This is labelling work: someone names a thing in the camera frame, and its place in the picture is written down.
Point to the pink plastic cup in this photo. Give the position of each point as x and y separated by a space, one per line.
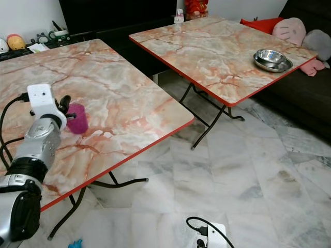
78 124

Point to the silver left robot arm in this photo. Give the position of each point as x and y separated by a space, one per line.
39 147

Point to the marble-top folding table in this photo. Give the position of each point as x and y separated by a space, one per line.
124 98
212 51

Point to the white paper sheets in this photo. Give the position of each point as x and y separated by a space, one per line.
39 48

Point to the green white pen cup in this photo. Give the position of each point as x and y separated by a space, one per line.
60 34

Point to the orange round toy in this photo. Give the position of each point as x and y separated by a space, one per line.
16 42

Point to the white round toy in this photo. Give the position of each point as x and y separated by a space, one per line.
3 46

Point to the black flat television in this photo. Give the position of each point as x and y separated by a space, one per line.
119 14

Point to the small blue object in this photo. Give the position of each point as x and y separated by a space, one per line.
75 243

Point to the small white pink figurine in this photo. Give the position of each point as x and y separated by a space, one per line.
179 17

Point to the red doll figurine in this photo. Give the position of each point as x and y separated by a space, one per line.
195 8

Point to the red cushion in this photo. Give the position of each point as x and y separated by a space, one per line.
258 24

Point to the stainless steel bowl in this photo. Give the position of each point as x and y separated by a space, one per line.
273 59

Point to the dark sofa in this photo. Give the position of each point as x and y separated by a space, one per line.
300 95

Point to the pink plush pillow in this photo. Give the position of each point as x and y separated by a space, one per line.
288 30

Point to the pink plush paw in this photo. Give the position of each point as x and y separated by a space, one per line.
313 67

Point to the grey plush toy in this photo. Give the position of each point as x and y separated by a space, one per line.
318 44

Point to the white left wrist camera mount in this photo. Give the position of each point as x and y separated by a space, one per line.
42 101

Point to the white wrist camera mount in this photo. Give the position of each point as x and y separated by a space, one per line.
216 236
42 101

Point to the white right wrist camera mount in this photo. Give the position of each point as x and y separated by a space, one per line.
216 236

